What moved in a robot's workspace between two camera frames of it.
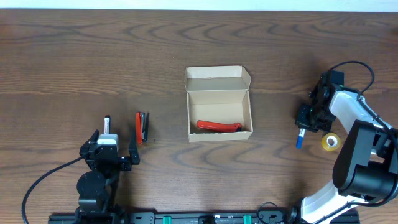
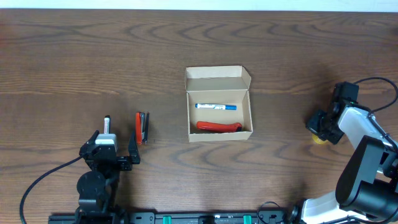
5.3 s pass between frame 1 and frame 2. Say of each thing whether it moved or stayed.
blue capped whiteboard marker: moved
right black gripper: moved
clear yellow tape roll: moved
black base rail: stayed
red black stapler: stayed
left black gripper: stayed
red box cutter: stayed
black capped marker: stayed
